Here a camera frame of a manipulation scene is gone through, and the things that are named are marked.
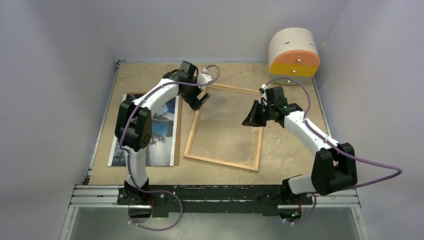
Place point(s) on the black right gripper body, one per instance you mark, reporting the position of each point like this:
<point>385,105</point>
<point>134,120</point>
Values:
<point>267,110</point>

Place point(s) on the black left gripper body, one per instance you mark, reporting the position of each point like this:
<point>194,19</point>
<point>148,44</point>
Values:
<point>192,92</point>

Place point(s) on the brown cardboard backing board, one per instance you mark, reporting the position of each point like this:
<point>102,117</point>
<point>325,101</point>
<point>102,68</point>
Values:
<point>177,132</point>

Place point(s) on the light wooden picture frame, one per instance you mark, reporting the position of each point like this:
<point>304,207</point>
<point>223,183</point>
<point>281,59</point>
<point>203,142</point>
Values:
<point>217,136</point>

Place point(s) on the printed colour photo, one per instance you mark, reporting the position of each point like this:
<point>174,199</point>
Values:
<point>117,157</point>

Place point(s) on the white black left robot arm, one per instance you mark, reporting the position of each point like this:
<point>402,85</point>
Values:
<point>134,128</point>

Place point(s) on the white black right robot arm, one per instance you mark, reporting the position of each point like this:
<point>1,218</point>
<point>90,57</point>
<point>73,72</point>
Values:
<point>334,168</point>

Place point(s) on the round white drawer cabinet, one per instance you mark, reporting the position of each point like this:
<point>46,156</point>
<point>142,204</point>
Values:
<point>292,56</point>

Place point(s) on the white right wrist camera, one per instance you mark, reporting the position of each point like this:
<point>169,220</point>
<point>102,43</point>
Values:
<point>263,97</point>

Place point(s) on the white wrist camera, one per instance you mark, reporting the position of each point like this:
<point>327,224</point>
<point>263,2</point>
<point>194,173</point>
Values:
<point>204,79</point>
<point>263,97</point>

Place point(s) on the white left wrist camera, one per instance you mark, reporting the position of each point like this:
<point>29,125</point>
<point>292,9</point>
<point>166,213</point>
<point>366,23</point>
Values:
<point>204,79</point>

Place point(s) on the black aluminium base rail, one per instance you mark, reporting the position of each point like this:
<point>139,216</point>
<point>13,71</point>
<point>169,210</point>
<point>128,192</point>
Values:
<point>266,200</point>

